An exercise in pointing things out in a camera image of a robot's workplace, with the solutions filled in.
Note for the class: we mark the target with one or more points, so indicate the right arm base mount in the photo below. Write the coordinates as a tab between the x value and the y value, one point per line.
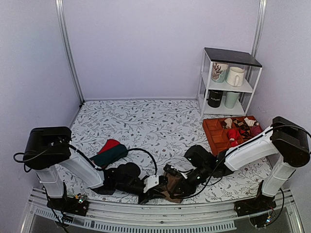
254	205

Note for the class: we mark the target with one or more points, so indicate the right aluminium corner post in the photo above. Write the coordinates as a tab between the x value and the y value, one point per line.
259	27

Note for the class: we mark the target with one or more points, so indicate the pale green cup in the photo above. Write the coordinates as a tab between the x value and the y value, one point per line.
231	99

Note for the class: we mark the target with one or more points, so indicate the brown argyle sock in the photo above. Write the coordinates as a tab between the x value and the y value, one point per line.
243	128

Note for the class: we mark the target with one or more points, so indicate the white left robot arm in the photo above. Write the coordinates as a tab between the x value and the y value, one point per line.
51	146

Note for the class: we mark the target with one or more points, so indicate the floral patterned table mat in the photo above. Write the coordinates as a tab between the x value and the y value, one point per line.
158	132

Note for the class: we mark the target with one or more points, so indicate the black mug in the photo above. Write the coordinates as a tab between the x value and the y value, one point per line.
214	98

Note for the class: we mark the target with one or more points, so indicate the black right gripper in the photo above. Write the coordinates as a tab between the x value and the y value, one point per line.
186	189

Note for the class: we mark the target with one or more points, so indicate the red and green sock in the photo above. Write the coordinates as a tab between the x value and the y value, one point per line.
111	152

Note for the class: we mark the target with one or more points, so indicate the beige patterned sock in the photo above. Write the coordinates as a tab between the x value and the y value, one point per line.
227	123

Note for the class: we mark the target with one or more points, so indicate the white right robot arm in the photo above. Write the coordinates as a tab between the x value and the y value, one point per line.
283	138

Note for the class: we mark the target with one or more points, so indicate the white metal shelf rack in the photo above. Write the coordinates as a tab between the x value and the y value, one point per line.
233	58

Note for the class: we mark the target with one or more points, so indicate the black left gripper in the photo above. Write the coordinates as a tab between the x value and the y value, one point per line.
152	196

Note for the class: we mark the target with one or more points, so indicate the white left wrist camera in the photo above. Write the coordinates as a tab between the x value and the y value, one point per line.
150	182

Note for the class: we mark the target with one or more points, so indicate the red rolled sock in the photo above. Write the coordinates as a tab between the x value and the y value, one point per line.
234	137

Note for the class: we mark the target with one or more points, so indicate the tan ribbed sock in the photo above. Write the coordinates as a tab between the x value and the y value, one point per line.
170	188

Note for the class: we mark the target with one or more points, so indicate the white ceramic mug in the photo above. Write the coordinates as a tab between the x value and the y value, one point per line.
235	76

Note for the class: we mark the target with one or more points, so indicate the orange wooden divider tray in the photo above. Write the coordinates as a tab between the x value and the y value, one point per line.
217	136

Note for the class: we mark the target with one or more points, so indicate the left aluminium corner post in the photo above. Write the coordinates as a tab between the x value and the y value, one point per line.
68	52

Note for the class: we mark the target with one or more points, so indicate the purple rolled sock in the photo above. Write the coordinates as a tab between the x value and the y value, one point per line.
256	130

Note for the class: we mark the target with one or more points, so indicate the aluminium corner post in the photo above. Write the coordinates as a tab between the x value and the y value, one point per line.
68	52
259	27

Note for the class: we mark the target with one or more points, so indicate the aluminium front rail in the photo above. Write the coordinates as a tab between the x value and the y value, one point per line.
160	217

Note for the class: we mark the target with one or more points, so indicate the coral pattern mug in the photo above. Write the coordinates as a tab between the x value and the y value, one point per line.
219	72

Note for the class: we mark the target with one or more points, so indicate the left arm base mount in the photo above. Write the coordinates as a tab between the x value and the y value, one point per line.
70	205

